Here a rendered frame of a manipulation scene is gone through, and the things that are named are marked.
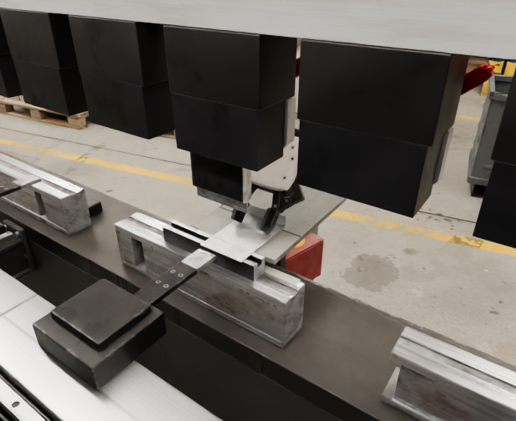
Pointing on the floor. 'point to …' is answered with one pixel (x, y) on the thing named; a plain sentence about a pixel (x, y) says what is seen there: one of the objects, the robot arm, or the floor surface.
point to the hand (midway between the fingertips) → (254, 216)
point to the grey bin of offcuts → (487, 134)
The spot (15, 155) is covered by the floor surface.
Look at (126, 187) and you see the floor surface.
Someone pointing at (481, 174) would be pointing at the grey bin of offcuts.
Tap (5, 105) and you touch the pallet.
